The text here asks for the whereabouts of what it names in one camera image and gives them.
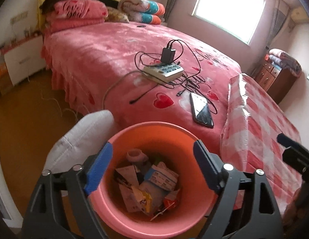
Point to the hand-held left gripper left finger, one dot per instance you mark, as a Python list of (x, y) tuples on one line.
[(99, 166)]

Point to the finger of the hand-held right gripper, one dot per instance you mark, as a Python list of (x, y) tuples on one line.
[(287, 141)]

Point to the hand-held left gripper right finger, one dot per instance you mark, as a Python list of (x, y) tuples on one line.
[(206, 166)]

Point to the white plastic bottle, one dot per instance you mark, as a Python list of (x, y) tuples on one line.
[(137, 158)]

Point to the white paper carton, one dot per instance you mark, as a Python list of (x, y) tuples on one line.
[(129, 199)]

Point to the red snack wrapper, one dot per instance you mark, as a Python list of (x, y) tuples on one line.
[(171, 199)]

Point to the yellow snack bag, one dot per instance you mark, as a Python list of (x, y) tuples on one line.
[(144, 201)]

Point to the pink plastic bucket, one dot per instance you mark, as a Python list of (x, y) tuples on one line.
[(154, 139)]

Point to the person's right forearm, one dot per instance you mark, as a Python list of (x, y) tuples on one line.
[(294, 209)]

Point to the white cushion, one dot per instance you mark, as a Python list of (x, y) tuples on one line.
[(79, 134)]

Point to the black smartphone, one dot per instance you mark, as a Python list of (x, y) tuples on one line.
[(201, 110)]

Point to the brown wooden cabinet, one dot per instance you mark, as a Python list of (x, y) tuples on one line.
[(274, 82)]

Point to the folded blankets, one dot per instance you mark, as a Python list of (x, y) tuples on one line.
[(286, 61)]

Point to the white power strip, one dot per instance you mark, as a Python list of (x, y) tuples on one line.
[(164, 72)]

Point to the pink bed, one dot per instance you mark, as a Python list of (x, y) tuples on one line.
[(99, 62)]

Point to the black charger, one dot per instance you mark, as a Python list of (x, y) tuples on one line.
[(168, 54)]

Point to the grey patterned curtain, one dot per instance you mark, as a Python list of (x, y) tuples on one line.
[(174, 0), (279, 22)]

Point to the white nightstand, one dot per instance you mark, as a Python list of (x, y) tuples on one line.
[(24, 59)]

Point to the bright window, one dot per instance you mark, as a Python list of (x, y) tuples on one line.
[(229, 10)]

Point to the plain pink pillow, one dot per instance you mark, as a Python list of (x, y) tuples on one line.
[(74, 25)]

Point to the floral brown pillow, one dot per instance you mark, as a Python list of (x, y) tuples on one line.
[(117, 16)]

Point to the rolled patterned quilt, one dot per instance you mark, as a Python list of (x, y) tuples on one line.
[(147, 18), (142, 5)]

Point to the wall air conditioner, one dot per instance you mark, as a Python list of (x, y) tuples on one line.
[(300, 15)]

